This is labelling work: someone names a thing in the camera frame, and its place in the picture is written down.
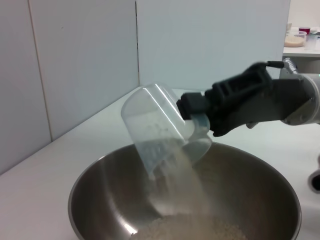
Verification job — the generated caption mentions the plastic tub with rice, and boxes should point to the plastic tub with rice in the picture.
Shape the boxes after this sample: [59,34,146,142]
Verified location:
[283,31,307,48]

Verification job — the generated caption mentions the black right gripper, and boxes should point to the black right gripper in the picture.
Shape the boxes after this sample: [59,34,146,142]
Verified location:
[176,62,274,138]

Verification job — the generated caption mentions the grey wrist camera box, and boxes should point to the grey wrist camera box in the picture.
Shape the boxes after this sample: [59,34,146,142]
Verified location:
[271,76,314,121]

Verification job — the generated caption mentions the stainless steel mixing bowl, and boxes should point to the stainless steel mixing bowl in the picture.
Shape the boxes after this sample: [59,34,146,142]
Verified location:
[67,142,303,240]

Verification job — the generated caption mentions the clear plastic measuring cup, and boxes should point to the clear plastic measuring cup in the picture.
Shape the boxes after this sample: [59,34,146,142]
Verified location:
[121,83,213,181]

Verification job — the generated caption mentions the small clear plastic cup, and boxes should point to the small clear plastic cup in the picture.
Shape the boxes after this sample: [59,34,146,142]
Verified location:
[305,34,318,51]

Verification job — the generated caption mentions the white side table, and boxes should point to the white side table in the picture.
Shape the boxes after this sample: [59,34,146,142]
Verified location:
[282,46,320,60]

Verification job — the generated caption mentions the dark robot torso part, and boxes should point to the dark robot torso part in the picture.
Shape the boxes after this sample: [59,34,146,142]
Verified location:
[310,154,320,193]

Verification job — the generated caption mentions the white rice grains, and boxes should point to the white rice grains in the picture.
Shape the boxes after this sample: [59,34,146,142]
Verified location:
[129,119,248,240]

